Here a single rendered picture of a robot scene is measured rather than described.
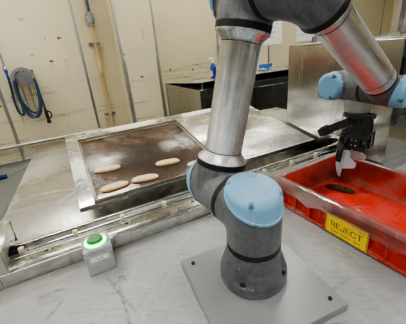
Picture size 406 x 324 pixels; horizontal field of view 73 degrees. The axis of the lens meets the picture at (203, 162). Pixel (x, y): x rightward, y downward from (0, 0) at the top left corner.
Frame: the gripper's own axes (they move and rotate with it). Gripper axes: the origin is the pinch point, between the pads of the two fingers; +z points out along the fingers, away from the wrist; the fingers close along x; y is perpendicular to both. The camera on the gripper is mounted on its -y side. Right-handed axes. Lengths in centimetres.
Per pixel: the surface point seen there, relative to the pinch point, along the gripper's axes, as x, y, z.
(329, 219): -25.8, 8.0, 3.7
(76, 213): -72, -62, 9
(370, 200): -1.0, 10.2, 8.1
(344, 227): -26.7, 12.4, 3.6
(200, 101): 84, -172, 8
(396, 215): -5.3, 18.8, 8.1
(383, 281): -33.7, 24.4, 8.5
